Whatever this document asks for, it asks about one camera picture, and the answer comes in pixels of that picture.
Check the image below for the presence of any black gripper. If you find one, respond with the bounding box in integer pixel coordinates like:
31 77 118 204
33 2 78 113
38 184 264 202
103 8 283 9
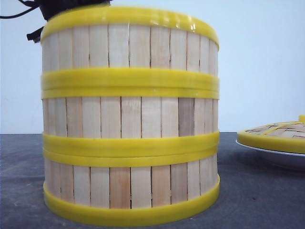
26 0 111 43

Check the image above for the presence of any bamboo steamer basket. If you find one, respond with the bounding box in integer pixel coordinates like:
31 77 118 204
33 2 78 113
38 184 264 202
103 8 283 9
41 6 219 99
43 96 219 166
43 154 220 227

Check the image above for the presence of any woven bamboo steamer lid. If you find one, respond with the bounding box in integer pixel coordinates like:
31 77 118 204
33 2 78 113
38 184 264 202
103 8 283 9
237 114 305 155

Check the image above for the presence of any white plate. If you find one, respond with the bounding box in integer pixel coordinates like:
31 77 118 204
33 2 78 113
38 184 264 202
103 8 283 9
235 140 305 172

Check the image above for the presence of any black cable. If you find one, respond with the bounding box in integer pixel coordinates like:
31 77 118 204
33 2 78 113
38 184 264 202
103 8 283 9
0 0 42 20

